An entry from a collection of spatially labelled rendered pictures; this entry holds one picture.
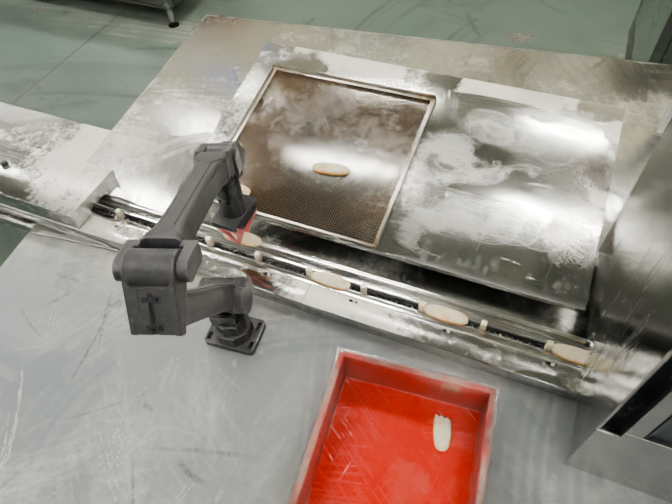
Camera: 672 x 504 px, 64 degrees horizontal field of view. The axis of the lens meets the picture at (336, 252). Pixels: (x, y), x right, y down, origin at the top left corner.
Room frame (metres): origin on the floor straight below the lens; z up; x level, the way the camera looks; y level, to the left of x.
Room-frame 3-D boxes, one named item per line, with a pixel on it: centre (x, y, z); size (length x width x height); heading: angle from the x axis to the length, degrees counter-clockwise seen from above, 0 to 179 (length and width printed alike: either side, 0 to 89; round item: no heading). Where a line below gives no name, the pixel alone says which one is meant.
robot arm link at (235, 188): (0.84, 0.22, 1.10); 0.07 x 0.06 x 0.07; 173
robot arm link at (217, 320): (0.64, 0.25, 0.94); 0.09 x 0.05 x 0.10; 173
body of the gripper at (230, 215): (0.83, 0.22, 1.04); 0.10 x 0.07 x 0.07; 154
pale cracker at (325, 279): (0.73, 0.02, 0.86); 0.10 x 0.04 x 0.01; 64
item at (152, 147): (1.23, -0.21, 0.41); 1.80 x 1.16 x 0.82; 70
